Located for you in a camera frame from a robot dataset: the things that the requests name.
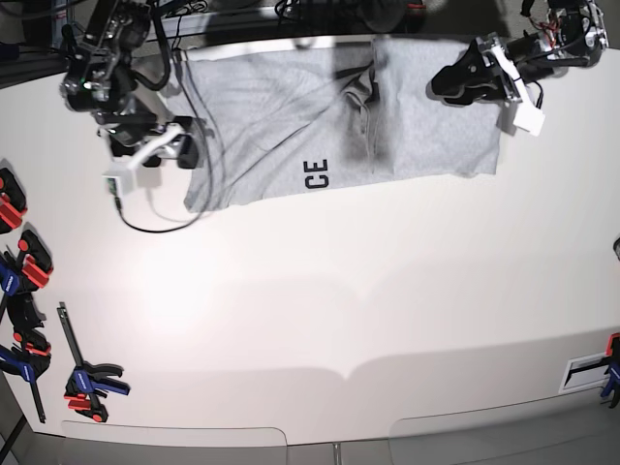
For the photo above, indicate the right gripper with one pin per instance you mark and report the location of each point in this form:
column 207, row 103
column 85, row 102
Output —
column 125, row 133

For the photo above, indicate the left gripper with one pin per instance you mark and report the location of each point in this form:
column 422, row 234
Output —
column 468, row 81

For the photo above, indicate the grey T-shirt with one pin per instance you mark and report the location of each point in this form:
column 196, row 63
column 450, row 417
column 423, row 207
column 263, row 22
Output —
column 301, row 121

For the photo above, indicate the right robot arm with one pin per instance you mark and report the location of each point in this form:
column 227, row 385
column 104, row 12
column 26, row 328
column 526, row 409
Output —
column 126, row 104

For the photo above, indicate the red black clamp top left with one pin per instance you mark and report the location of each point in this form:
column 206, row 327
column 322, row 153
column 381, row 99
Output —
column 13, row 202

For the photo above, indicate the blue red bar clamp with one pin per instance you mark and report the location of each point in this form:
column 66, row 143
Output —
column 28, row 271

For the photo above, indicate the dark object at right edge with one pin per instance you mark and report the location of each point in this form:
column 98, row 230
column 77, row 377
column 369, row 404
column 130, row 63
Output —
column 616, row 248

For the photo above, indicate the small blue bar clamp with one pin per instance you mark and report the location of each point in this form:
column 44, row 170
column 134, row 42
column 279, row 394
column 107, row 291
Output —
column 88, row 384

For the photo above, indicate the blue black bar clamp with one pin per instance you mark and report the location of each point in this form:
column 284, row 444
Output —
column 29, row 357

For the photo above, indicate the blue clamp at right edge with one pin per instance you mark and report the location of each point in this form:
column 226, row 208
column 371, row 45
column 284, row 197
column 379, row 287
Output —
column 611, row 364

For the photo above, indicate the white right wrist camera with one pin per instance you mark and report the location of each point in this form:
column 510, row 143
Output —
column 120, row 177

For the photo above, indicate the aluminium frame rail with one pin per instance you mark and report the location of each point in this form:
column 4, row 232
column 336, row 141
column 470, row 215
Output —
column 197, row 24

